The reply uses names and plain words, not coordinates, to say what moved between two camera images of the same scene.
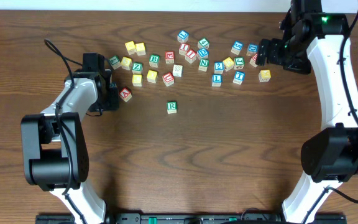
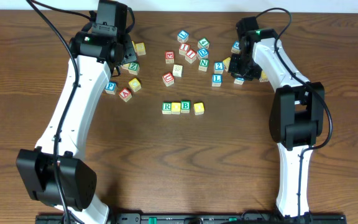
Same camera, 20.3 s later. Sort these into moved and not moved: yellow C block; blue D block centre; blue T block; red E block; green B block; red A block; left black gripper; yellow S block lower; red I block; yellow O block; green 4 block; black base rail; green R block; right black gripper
Moved: green B block; right black gripper; green R block; left black gripper; yellow C block; yellow O block
Not moved: green 4 block; yellow S block lower; black base rail; red I block; red A block; blue T block; blue D block centre; red E block
